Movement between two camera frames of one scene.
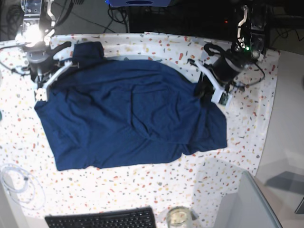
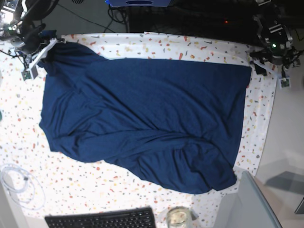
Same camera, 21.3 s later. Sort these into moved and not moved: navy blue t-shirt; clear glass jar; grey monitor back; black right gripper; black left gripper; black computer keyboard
Moved: navy blue t-shirt; black right gripper; black left gripper
Not moved: clear glass jar; grey monitor back; black computer keyboard
